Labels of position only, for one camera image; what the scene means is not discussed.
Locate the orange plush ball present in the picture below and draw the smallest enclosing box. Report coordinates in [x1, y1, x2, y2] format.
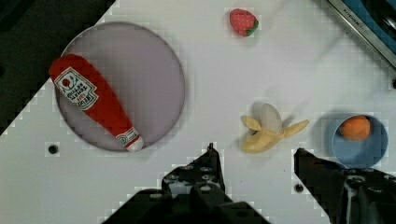
[339, 116, 371, 141]

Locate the blue bowl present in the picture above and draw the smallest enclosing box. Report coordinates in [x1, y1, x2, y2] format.
[325, 113, 389, 168]

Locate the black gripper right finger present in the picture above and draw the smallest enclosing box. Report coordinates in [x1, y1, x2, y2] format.
[293, 148, 396, 224]

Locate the black toaster oven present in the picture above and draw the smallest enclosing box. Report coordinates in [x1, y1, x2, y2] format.
[325, 0, 396, 69]

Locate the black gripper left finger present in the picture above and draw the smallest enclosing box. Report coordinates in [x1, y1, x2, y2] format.
[102, 145, 270, 224]

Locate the plush peeled banana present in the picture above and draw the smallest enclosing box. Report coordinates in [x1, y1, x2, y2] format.
[241, 104, 309, 154]

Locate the grey round plate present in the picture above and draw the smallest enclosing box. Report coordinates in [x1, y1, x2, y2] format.
[64, 21, 186, 148]

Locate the plush red ketchup bottle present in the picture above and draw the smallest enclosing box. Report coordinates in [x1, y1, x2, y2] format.
[49, 54, 144, 152]

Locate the pink plush strawberry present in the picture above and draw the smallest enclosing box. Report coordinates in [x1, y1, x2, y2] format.
[229, 8, 259, 36]

